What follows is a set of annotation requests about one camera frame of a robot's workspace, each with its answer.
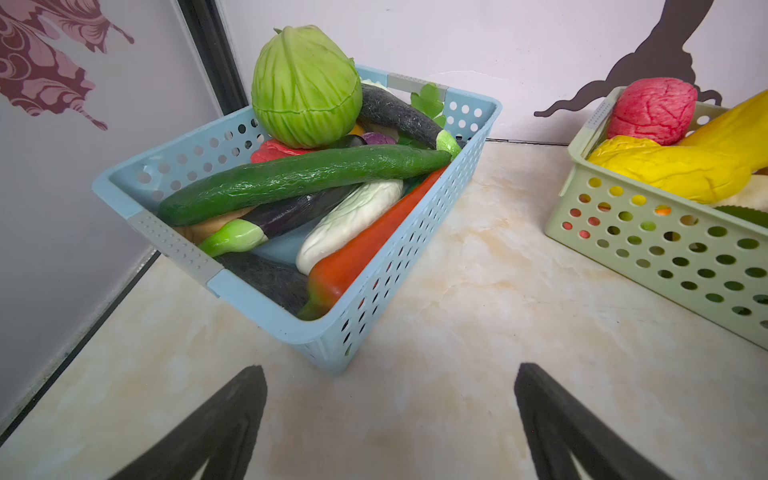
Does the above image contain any red tomato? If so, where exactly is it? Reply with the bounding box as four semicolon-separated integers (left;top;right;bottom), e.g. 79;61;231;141
250;139;312;164

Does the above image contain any yellow mango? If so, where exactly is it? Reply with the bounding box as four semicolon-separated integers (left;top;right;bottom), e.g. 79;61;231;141
680;91;767;172

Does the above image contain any pink red pomegranate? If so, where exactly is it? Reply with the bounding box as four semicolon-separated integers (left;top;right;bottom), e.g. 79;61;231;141
606;77;698;146

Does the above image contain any white radish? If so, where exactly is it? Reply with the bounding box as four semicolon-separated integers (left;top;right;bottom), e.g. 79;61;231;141
295;180;404;275

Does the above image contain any green cabbage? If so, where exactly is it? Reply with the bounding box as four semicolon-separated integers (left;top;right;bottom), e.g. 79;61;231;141
251;25;363;149

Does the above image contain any yellow crumpled lemon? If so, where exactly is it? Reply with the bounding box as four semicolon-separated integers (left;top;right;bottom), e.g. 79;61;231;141
588;136;752;204

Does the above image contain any long red chili pepper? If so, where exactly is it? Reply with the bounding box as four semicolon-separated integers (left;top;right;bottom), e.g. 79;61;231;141
297;168;445;320

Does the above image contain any dark purple eggplant back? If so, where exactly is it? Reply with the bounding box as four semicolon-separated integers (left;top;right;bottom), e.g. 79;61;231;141
360;84;462;159

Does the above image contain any long green cucumber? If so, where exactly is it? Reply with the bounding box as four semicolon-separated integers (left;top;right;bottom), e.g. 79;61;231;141
157;145;454;227

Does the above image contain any light blue plastic basket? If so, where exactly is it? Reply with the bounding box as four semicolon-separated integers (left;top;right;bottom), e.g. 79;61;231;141
92;85;502;374

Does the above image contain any green leafy vegetable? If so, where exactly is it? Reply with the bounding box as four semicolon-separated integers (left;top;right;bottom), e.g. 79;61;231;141
410;83;446;127

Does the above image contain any dark purple eggplant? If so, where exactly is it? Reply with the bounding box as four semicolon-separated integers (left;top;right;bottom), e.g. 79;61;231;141
199;184;359;258
360;84;462;159

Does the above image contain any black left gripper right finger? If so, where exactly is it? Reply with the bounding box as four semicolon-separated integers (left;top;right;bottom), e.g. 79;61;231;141
514;363;670;479

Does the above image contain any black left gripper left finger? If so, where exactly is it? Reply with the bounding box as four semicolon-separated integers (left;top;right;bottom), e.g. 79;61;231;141
112;365;268;479

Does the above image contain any light green plastic basket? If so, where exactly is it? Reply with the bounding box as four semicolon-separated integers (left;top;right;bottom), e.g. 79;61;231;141
544;87;767;347

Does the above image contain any dark purple eggplant front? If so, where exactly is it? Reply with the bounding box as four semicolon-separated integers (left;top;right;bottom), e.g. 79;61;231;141
199;184;359;258

